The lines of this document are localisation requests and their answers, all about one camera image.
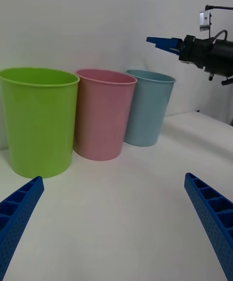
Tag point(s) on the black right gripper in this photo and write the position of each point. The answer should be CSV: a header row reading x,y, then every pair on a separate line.
x,y
197,52

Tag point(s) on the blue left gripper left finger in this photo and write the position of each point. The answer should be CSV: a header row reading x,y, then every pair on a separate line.
x,y
17,215

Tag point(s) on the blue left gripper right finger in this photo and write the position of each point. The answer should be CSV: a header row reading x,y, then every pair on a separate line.
x,y
213,215

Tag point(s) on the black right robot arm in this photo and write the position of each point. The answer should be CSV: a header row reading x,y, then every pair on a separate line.
x,y
224,57

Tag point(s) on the pale blue plastic waste bin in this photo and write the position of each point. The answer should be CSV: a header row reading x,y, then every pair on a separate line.
x,y
148,113

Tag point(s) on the green plastic waste bin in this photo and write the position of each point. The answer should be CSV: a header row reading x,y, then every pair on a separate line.
x,y
38,130

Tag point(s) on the pink plastic waste bin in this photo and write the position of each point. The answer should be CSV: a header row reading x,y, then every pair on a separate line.
x,y
102,120

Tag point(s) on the pale grey right wrist camera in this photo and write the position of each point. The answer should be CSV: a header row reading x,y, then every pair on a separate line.
x,y
204,20

